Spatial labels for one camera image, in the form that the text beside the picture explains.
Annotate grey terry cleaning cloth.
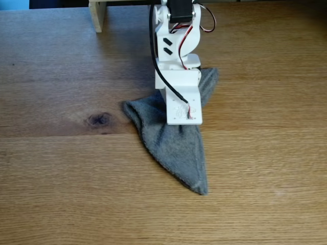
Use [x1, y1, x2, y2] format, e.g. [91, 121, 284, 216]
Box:
[122, 67, 220, 196]

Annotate pale wooden stand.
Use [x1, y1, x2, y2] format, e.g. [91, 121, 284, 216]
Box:
[88, 0, 161, 33]

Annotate dark background object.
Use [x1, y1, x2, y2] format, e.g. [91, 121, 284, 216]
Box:
[29, 0, 90, 10]

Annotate light blue background object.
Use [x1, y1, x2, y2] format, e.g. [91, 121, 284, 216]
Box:
[0, 0, 30, 11]

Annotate black camera cable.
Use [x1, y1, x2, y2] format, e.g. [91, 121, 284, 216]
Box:
[149, 4, 191, 107]

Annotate red white black servo cable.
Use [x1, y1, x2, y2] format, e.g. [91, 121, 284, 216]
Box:
[169, 2, 217, 72]

